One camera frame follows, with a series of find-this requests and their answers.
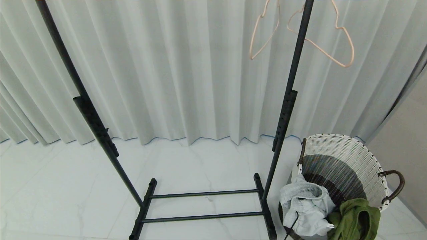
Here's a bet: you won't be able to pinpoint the white laundry basket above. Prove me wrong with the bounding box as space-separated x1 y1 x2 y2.
278 134 405 240

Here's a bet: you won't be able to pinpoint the pink clothes hanger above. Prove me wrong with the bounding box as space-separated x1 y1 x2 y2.
249 0 280 61
287 0 355 68

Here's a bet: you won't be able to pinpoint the green long-sleeved shirt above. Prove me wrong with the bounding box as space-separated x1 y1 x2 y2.
327 198 381 240

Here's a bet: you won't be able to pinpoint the pale grey shorts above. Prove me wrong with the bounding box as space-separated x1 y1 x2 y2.
279 173 336 237

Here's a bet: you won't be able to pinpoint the white curtain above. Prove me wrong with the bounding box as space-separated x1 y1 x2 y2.
0 0 427 146

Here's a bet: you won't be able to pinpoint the black clothes rack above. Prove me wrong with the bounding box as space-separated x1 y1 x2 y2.
35 0 315 240

